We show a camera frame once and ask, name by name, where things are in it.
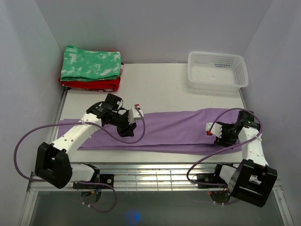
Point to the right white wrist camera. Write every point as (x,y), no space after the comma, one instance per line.
(214,129)

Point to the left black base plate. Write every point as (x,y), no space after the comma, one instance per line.
(107,179)

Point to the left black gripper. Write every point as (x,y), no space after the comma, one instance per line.
(123,132)

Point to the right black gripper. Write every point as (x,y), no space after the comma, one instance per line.
(222,141)

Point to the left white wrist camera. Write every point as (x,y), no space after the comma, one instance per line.
(135,113)

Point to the red folded garment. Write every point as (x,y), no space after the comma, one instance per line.
(97,86)

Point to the green white patterned folded garment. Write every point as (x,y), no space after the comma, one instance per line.
(85,65)

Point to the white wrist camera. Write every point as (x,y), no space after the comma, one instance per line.
(135,113)
(214,129)

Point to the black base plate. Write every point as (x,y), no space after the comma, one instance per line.
(107,179)
(208,178)

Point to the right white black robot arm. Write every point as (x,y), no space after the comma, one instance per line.
(253,179)

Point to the white perforated plastic basket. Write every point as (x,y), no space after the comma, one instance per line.
(217,71)

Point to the purple trousers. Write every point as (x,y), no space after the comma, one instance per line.
(181,132)

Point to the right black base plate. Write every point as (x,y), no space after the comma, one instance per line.
(208,178)

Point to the aluminium rail frame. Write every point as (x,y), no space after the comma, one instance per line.
(140,171)

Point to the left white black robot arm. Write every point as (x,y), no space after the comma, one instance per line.
(53,160)

